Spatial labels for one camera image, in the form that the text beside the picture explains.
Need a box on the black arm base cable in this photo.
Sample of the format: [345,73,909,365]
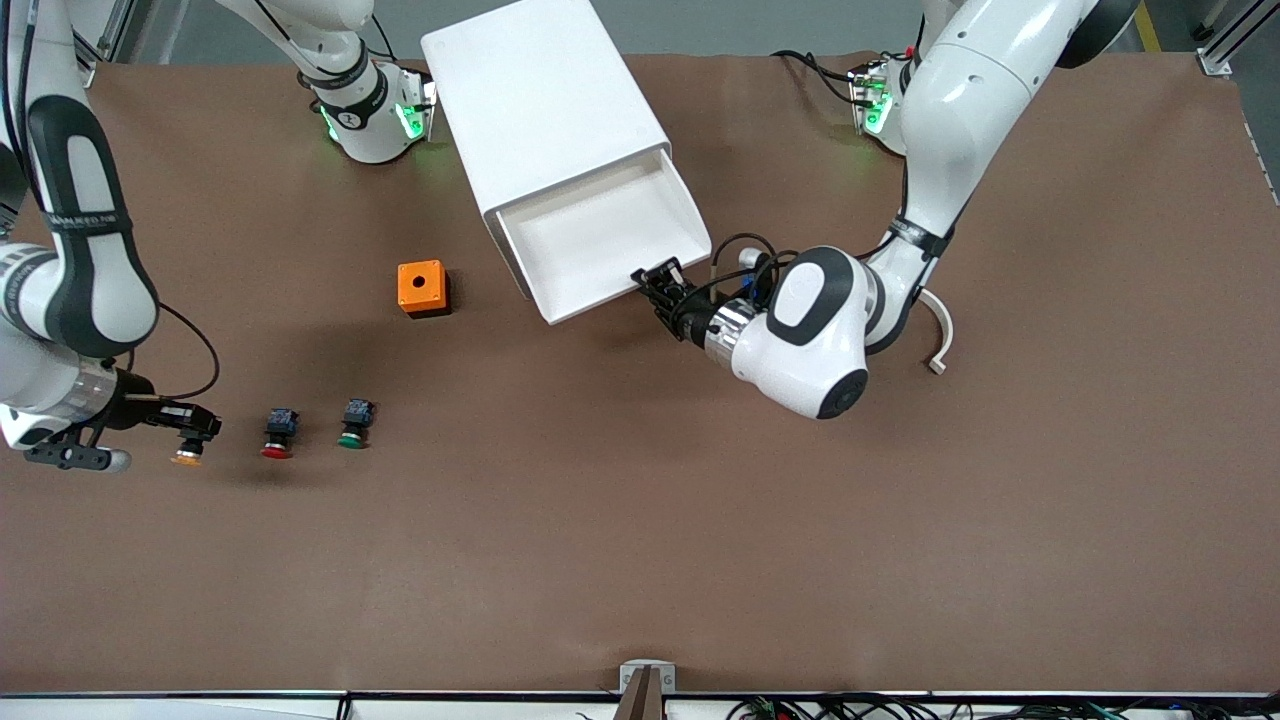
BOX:
[772,50,863,106]

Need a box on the white drawer cabinet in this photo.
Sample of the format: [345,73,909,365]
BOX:
[418,0,671,301]

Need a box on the aluminium frame profile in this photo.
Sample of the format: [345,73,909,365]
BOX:
[60,0,136,89]
[1195,0,1280,79]

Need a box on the brown table cover sheet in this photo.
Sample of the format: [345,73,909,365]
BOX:
[0,50,1280,696]

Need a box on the green mushroom push button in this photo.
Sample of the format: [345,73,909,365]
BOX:
[337,398,376,450]

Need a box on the tangled cable bundle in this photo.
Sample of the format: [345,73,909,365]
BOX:
[725,695,1280,720]

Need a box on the orange push button box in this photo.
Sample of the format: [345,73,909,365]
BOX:
[397,260,452,319]

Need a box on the white half-ring pipe clamp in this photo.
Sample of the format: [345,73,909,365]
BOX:
[920,290,955,376]

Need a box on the white plastic drawer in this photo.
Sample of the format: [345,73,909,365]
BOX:
[497,148,713,326]

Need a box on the red mushroom push button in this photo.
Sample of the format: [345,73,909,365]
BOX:
[261,407,302,461]

